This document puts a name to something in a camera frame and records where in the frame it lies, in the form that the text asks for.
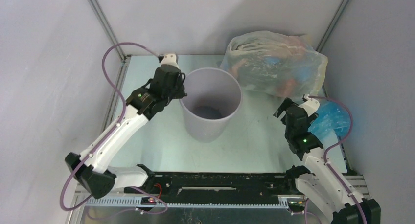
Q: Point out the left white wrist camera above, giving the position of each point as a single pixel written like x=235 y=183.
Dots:
x=169 y=59

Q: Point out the clear full trash bag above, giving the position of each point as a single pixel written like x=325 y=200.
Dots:
x=275 y=64

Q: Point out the grey plastic trash bin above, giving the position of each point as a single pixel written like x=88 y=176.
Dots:
x=213 y=97

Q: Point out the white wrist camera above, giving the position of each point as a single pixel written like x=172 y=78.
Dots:
x=310 y=104
x=169 y=59

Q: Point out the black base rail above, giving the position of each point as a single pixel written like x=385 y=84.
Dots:
x=228 y=188

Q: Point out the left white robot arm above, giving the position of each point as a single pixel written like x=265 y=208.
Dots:
x=91 y=168

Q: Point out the grey toothed cable duct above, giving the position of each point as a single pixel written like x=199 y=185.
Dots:
x=147 y=202

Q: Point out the blue plastic trash bag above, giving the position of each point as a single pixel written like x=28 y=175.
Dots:
x=333 y=117

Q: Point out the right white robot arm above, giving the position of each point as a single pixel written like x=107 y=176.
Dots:
x=318 y=179

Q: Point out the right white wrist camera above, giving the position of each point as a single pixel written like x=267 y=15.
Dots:
x=310 y=104

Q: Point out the left aluminium frame post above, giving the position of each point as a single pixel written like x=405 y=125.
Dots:
x=102 y=19

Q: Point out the aluminium frame post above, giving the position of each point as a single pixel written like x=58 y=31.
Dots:
x=102 y=19
x=332 y=25

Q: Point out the right aluminium frame post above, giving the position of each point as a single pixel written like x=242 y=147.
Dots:
x=332 y=25

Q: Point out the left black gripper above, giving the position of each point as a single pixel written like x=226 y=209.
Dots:
x=181 y=93

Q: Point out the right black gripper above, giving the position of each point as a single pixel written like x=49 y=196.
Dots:
x=289 y=113

